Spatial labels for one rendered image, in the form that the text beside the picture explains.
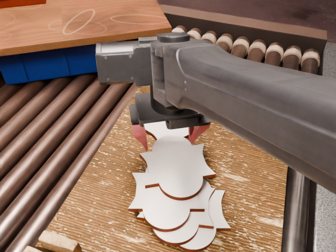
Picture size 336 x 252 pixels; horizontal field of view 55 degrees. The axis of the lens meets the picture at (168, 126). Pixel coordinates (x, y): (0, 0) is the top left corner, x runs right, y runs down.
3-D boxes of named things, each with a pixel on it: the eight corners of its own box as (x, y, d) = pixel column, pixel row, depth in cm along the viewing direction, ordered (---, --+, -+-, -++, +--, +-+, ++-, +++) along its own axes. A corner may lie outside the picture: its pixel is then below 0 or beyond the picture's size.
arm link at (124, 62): (193, 109, 38) (192, 35, 35) (96, 117, 37) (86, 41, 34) (179, 86, 50) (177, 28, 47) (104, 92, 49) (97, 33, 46)
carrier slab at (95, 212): (289, 124, 69) (291, 119, 68) (272, 334, 41) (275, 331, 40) (138, 93, 77) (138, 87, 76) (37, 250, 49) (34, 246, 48)
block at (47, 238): (83, 248, 47) (79, 239, 46) (76, 260, 46) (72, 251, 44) (48, 236, 49) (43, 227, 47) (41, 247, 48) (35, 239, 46)
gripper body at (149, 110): (204, 121, 51) (208, 83, 45) (140, 130, 49) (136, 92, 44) (194, 95, 55) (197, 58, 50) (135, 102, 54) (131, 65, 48)
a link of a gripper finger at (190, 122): (207, 154, 56) (212, 115, 50) (167, 160, 55) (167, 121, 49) (197, 127, 61) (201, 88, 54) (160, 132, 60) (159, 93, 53)
